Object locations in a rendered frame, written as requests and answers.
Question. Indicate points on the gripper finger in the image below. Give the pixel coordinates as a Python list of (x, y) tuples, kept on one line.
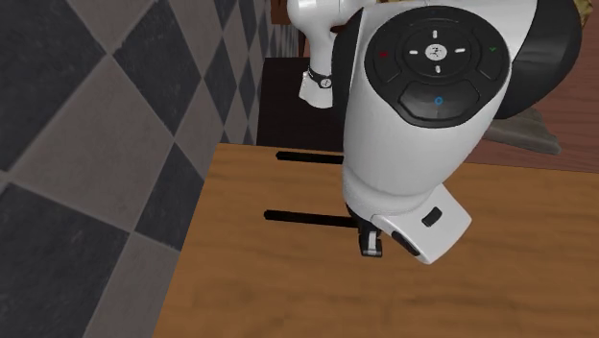
[(370, 244)]

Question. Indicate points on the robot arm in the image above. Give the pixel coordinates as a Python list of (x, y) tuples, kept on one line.
[(397, 154)]

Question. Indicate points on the wooden table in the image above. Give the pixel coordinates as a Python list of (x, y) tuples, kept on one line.
[(280, 290)]

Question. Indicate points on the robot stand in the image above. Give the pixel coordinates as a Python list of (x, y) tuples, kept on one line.
[(280, 107)]

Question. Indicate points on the black stick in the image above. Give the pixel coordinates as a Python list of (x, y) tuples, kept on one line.
[(306, 157), (304, 218)]

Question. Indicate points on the grey flat cushion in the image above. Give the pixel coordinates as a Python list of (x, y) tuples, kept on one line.
[(524, 133)]

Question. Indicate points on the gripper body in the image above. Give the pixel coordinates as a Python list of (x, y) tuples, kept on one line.
[(356, 217)]

